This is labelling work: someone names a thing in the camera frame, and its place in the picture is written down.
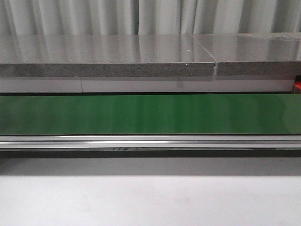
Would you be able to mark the aluminium conveyor side rail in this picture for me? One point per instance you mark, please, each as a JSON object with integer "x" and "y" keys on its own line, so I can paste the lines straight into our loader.
{"x": 151, "y": 141}

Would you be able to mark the grey stone countertop slab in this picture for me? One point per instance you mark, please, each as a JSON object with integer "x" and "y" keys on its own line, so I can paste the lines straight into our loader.
{"x": 103, "y": 56}

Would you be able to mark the white cabinet front panel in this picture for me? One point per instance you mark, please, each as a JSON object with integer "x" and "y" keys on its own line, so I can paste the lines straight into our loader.
{"x": 145, "y": 85}

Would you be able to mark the red object at edge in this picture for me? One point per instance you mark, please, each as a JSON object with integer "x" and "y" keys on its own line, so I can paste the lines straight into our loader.
{"x": 297, "y": 87}

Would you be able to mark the green conveyor belt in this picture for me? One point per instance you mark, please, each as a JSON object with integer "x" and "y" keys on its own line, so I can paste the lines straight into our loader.
{"x": 151, "y": 114}

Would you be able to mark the grey stone slab right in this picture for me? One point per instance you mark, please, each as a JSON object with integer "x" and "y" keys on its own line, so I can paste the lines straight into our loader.
{"x": 270, "y": 54}

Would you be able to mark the white pleated curtain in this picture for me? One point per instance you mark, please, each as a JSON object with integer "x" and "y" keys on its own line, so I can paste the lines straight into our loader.
{"x": 22, "y": 17}

